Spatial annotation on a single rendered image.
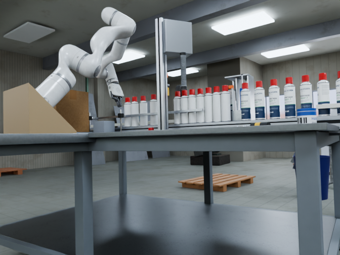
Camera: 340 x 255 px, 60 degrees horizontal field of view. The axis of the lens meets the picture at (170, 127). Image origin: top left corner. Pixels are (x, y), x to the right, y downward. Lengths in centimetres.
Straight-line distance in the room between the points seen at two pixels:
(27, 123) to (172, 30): 93
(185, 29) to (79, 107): 83
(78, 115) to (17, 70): 759
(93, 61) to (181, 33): 53
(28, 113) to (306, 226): 111
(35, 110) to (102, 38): 61
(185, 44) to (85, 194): 99
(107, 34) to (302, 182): 130
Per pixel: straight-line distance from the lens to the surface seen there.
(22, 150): 127
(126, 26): 184
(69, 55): 167
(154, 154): 1188
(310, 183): 96
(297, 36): 795
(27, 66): 967
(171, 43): 174
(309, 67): 1081
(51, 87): 154
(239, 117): 168
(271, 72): 1116
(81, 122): 200
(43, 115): 139
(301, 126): 92
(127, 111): 203
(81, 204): 148
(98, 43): 173
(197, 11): 580
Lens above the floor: 80
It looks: 2 degrees up
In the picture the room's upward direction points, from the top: 2 degrees counter-clockwise
